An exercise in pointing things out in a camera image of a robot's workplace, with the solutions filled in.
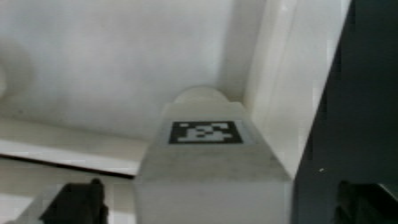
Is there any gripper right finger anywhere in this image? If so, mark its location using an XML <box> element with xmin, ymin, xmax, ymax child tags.
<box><xmin>335</xmin><ymin>181</ymin><xmax>398</xmax><ymax>224</ymax></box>

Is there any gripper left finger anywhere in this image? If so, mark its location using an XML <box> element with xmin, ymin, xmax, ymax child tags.
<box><xmin>40</xmin><ymin>178</ymin><xmax>109</xmax><ymax>224</ymax></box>

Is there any white leg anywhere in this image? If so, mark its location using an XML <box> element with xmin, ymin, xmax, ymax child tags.
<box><xmin>134</xmin><ymin>87</ymin><xmax>292</xmax><ymax>224</ymax></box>

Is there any white square tabletop tray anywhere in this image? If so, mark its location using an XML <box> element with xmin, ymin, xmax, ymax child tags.
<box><xmin>0</xmin><ymin>0</ymin><xmax>354</xmax><ymax>174</ymax></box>

